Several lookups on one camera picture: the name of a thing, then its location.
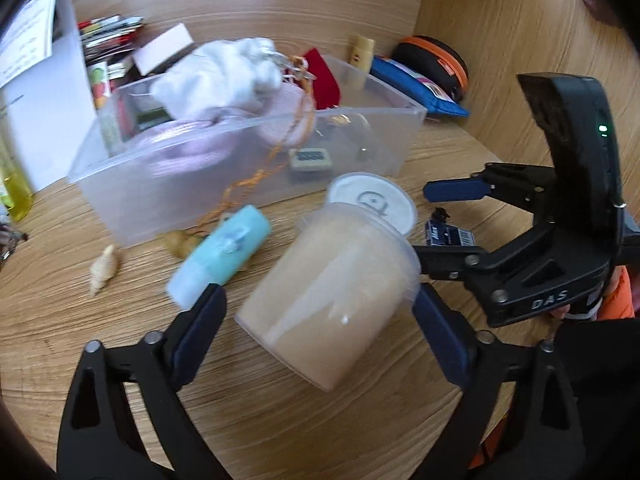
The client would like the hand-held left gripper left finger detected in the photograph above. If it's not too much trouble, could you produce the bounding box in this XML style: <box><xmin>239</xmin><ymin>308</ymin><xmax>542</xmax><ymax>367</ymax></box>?
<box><xmin>57</xmin><ymin>282</ymin><xmax>228</xmax><ymax>480</ymax></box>

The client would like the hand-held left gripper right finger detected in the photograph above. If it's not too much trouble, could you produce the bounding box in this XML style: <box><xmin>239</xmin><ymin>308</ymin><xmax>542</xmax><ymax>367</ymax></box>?
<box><xmin>410</xmin><ymin>284</ymin><xmax>586</xmax><ymax>480</ymax></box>

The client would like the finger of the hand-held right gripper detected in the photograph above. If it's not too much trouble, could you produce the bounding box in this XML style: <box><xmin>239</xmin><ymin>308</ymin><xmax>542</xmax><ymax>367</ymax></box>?
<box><xmin>422</xmin><ymin>162</ymin><xmax>556</xmax><ymax>217</ymax></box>
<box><xmin>412</xmin><ymin>220</ymin><xmax>556</xmax><ymax>282</ymax></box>

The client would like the small blue box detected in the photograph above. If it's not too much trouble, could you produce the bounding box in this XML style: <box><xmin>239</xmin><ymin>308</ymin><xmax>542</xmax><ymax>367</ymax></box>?
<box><xmin>424</xmin><ymin>219</ymin><xmax>476</xmax><ymax>247</ymax></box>

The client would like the light blue tube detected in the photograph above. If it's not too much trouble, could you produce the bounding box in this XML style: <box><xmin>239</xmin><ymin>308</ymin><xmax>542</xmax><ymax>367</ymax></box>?
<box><xmin>166</xmin><ymin>205</ymin><xmax>272</xmax><ymax>308</ymax></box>

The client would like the white round jar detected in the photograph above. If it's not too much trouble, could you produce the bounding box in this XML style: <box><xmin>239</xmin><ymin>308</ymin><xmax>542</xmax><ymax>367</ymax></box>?
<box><xmin>327</xmin><ymin>172</ymin><xmax>418</xmax><ymax>237</ymax></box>

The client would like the beige translucent tub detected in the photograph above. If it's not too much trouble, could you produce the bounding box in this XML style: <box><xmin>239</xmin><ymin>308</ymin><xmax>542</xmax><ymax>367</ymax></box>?
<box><xmin>234</xmin><ymin>207</ymin><xmax>422</xmax><ymax>393</ymax></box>

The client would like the clear plastic storage box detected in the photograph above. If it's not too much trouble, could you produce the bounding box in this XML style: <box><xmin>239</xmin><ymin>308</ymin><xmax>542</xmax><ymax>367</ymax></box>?
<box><xmin>67</xmin><ymin>55</ymin><xmax>428</xmax><ymax>247</ymax></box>

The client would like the orange braided cord ornament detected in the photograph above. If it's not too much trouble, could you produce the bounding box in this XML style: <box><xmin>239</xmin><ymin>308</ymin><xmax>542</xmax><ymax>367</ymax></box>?
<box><xmin>200</xmin><ymin>52</ymin><xmax>321</xmax><ymax>228</ymax></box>

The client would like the red fabric pouch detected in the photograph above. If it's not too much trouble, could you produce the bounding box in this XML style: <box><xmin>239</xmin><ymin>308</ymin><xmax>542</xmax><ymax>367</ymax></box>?
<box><xmin>300</xmin><ymin>47</ymin><xmax>342</xmax><ymax>110</ymax></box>

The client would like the pink round case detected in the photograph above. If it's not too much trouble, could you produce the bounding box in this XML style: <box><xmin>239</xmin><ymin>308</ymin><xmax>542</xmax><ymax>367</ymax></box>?
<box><xmin>257</xmin><ymin>85</ymin><xmax>317</xmax><ymax>147</ymax></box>

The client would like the white drawstring cloth pouch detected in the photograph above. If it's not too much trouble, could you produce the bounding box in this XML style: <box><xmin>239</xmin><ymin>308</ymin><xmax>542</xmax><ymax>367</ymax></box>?
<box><xmin>150</xmin><ymin>37</ymin><xmax>286</xmax><ymax>121</ymax></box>

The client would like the blue patchwork pouch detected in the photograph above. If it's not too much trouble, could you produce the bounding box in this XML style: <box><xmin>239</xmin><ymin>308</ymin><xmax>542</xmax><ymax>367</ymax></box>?
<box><xmin>370</xmin><ymin>56</ymin><xmax>471</xmax><ymax>118</ymax></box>

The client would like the beige seashell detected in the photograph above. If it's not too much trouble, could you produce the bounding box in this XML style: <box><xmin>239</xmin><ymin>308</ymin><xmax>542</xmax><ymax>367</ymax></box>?
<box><xmin>90</xmin><ymin>244</ymin><xmax>122</xmax><ymax>297</ymax></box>

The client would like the black orange zip case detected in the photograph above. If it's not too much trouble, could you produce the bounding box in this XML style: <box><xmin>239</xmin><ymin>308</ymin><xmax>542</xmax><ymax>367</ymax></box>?
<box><xmin>390</xmin><ymin>35</ymin><xmax>470</xmax><ymax>103</ymax></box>

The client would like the cream mahjong tile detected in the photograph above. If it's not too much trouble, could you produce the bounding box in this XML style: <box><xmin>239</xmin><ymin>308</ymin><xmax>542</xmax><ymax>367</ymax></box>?
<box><xmin>289</xmin><ymin>147</ymin><xmax>333</xmax><ymax>176</ymax></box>

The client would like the yellow cream tube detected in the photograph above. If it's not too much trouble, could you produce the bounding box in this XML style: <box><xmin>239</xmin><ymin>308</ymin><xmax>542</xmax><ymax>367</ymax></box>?
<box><xmin>348</xmin><ymin>35</ymin><xmax>376</xmax><ymax>91</ymax></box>

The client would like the yellow green bottle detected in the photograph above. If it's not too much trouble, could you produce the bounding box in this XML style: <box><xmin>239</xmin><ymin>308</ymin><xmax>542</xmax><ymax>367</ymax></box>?
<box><xmin>0</xmin><ymin>125</ymin><xmax>33</xmax><ymax>221</ymax></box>

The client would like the white paper box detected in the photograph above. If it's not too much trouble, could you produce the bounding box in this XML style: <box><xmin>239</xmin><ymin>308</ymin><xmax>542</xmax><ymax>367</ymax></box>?
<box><xmin>0</xmin><ymin>0</ymin><xmax>96</xmax><ymax>188</ymax></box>

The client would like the fruit print carton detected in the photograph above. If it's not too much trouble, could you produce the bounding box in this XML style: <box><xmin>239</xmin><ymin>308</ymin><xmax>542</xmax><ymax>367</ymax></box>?
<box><xmin>87</xmin><ymin>61</ymin><xmax>113</xmax><ymax>110</ymax></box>

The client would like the white brown small box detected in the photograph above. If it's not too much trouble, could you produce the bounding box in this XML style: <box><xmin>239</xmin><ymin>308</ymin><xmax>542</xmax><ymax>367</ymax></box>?
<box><xmin>132</xmin><ymin>24</ymin><xmax>193</xmax><ymax>76</ymax></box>

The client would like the stack of booklets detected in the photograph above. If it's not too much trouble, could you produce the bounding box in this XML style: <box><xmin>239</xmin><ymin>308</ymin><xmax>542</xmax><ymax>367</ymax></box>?
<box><xmin>77</xmin><ymin>14</ymin><xmax>146</xmax><ymax>78</ymax></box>

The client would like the printed paper sheet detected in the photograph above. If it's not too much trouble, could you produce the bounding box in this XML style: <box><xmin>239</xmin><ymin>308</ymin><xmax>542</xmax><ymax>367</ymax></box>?
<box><xmin>0</xmin><ymin>0</ymin><xmax>61</xmax><ymax>88</ymax></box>

